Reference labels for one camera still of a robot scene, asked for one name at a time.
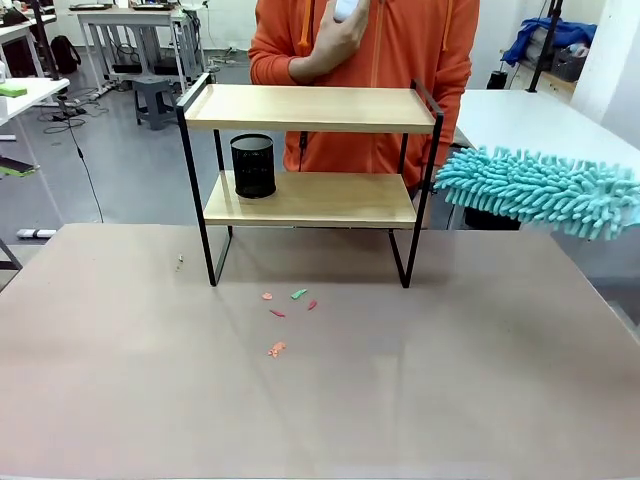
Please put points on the person's right hand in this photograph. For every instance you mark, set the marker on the person's right hand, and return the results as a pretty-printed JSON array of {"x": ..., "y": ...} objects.
[{"x": 337, "y": 42}]

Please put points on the white cube clock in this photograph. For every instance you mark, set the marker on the white cube clock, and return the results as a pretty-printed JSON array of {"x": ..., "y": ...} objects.
[{"x": 346, "y": 9}]

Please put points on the black mesh pen holder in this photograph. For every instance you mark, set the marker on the black mesh pen holder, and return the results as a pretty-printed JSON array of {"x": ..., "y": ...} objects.
[{"x": 255, "y": 167}]

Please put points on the teal microfiber duster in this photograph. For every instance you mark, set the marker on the teal microfiber duster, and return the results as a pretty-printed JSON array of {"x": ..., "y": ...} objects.
[{"x": 540, "y": 192}]

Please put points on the curved red paper scrap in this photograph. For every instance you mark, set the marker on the curved red paper scrap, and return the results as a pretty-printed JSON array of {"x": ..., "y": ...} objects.
[{"x": 312, "y": 304}]

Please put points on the thin red paper scrap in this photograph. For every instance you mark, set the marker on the thin red paper scrap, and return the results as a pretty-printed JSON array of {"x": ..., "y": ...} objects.
[{"x": 277, "y": 313}]

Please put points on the large orange paper scrap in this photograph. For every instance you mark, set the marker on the large orange paper scrap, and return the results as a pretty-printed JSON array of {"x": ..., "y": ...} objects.
[{"x": 276, "y": 349}]

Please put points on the person's right forearm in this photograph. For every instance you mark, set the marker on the person's right forearm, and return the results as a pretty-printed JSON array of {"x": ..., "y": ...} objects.
[{"x": 280, "y": 67}]

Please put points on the two-tier wood metal shelf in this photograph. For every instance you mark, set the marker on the two-tier wood metal shelf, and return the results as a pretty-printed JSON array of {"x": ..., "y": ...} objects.
[{"x": 310, "y": 112}]

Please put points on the person in orange hoodie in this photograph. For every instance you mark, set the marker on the person in orange hoodie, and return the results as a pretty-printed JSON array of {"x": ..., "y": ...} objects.
[{"x": 400, "y": 60}]

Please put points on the black round base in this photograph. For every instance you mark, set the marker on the black round base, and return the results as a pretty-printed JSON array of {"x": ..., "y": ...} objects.
[{"x": 497, "y": 81}]

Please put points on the grey plastic stool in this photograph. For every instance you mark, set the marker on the grey plastic stool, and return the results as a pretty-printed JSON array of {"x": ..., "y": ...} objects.
[{"x": 155, "y": 97}]

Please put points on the black tripod pole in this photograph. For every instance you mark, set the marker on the black tripod pole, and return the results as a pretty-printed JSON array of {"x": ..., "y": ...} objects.
[{"x": 546, "y": 45}]

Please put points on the blue cloth pile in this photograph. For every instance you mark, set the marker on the blue cloth pile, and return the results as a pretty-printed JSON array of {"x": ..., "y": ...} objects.
[{"x": 555, "y": 37}]

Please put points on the black box under table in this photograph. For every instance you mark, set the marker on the black box under table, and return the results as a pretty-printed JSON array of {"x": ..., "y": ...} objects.
[{"x": 492, "y": 219}]

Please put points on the black backpack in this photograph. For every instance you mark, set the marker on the black backpack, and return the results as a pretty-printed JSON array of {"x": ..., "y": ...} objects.
[{"x": 65, "y": 54}]

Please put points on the black stand pole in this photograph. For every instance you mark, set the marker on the black stand pole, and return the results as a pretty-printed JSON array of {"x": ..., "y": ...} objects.
[{"x": 46, "y": 45}]

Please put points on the small white side table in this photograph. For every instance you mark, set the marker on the small white side table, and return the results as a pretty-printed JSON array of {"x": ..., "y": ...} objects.
[{"x": 30, "y": 97}]

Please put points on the green sponge block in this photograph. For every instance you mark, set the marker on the green sponge block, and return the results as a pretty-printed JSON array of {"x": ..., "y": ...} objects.
[{"x": 12, "y": 90}]

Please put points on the black green-edged board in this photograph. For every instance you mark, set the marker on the black green-edged board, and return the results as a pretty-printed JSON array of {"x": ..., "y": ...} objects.
[{"x": 17, "y": 166}]

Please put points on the white power strip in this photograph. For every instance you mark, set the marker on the white power strip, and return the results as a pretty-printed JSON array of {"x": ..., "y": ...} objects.
[{"x": 36, "y": 233}]

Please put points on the white table grey frame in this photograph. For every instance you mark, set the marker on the white table grey frame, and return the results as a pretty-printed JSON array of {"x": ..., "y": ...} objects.
[{"x": 130, "y": 20}]

